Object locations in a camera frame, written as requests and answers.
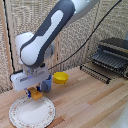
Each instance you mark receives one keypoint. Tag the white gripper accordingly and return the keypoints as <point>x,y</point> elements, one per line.
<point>29,80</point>

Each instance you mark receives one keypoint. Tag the orange bread loaf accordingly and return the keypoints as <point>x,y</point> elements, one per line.
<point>35,93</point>

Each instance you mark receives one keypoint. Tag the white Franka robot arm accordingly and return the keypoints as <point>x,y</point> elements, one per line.
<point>50,30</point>

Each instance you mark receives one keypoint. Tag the blue mug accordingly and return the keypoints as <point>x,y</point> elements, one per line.
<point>47,85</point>

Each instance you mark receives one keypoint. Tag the white floral rimmed plate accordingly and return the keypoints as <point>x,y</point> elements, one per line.
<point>32,112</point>

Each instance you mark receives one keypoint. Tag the yellow bowl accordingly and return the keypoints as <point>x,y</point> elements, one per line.
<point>61,77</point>

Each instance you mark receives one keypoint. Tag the black oven rack tray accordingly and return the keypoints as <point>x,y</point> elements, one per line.
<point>94,73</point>

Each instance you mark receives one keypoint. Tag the black toaster oven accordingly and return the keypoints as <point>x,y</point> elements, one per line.
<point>112,55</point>

